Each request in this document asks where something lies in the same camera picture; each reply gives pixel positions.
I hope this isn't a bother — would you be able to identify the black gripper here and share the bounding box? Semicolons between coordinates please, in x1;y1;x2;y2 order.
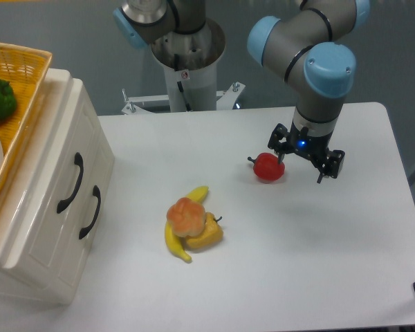
268;123;345;184

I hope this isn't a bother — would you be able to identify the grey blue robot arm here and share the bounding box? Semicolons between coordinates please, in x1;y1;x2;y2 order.
113;1;370;178

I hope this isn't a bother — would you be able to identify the white drawer cabinet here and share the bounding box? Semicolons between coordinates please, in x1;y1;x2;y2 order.
0;69;114;304

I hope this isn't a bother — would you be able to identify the red toy bell pepper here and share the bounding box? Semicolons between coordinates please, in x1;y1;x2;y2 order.
248;152;285;182

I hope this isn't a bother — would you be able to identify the yellow toy bell pepper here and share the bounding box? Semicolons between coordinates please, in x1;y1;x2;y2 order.
185;212;223;250

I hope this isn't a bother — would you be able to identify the orange toy bread bun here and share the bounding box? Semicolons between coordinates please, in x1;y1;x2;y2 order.
167;197;206;237

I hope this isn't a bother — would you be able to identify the yellow toy banana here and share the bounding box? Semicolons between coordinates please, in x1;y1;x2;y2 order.
164;185;209;263

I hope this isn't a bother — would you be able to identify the yellow wicker basket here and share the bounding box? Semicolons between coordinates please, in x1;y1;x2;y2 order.
0;40;53;219

